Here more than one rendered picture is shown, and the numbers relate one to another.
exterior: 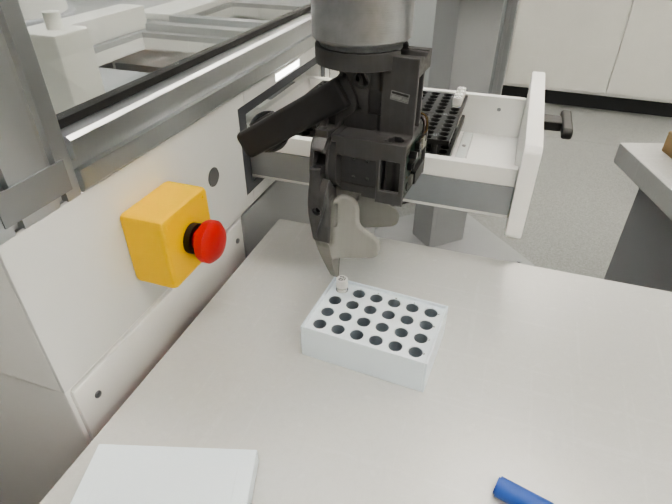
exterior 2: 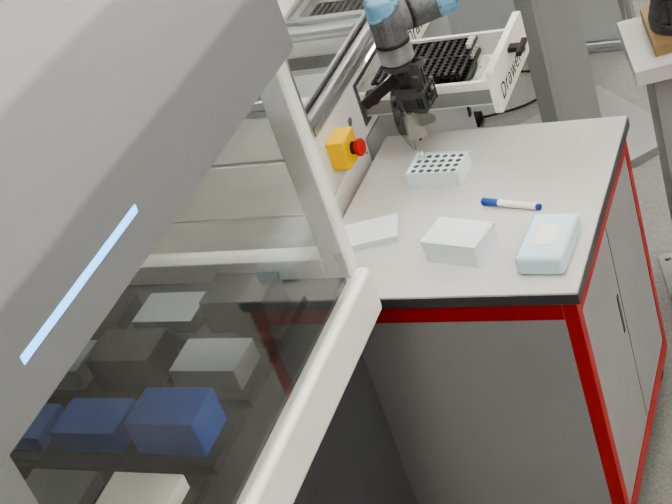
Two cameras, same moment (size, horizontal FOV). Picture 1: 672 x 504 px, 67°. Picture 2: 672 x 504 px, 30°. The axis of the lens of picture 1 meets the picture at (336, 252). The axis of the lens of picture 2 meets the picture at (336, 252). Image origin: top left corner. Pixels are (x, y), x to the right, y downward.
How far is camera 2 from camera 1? 2.31 m
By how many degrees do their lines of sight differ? 10
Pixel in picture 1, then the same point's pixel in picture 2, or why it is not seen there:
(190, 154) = (340, 114)
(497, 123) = not seen: hidden behind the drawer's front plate
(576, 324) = (534, 145)
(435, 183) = (456, 96)
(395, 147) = (418, 93)
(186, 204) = (347, 134)
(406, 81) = (415, 71)
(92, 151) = (315, 122)
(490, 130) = not seen: hidden behind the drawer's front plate
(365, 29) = (397, 61)
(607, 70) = not seen: outside the picture
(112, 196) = (322, 137)
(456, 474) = (470, 203)
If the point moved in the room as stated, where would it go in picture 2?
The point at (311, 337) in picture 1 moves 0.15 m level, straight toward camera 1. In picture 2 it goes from (410, 177) to (418, 212)
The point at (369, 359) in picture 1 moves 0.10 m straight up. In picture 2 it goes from (435, 178) to (424, 140)
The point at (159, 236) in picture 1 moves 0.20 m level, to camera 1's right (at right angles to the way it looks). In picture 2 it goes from (342, 148) to (430, 124)
